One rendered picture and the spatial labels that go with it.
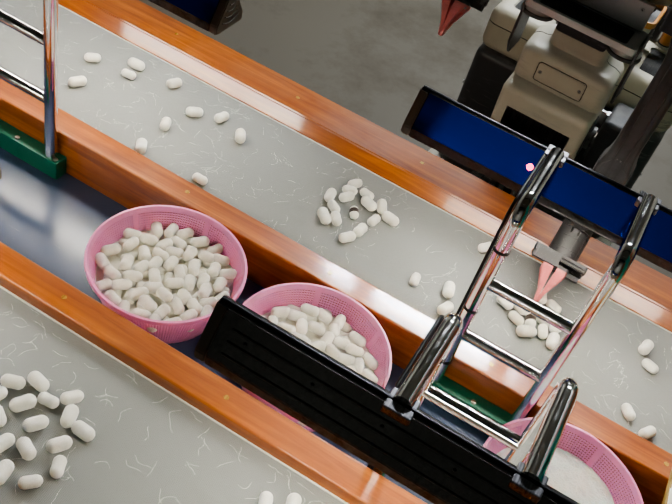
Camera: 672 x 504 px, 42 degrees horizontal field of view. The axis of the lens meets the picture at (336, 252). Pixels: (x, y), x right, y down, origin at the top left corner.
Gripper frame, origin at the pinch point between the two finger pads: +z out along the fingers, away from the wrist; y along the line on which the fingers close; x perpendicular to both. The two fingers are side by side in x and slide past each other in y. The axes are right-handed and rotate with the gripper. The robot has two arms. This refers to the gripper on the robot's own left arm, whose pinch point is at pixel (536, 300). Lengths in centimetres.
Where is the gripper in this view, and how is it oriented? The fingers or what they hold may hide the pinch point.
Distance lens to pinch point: 163.2
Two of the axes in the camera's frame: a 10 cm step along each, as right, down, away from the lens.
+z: -5.1, 8.6, -0.7
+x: 1.5, 1.7, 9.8
